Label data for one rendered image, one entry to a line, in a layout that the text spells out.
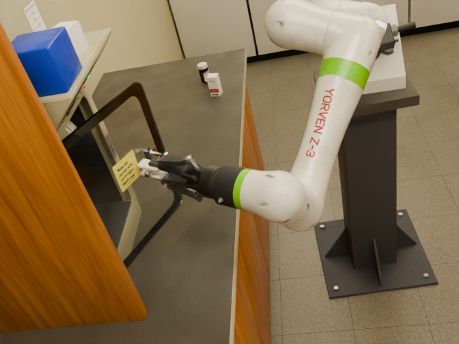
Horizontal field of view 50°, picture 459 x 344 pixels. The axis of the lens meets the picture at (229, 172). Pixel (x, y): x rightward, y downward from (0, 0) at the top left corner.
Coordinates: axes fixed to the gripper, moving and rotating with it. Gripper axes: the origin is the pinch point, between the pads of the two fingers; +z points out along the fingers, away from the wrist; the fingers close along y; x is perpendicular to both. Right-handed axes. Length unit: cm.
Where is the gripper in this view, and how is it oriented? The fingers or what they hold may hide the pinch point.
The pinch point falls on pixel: (151, 168)
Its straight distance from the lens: 121.9
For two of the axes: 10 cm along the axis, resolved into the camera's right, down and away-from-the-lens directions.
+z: -8.5, -1.7, 5.0
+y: -2.1, -7.7, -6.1
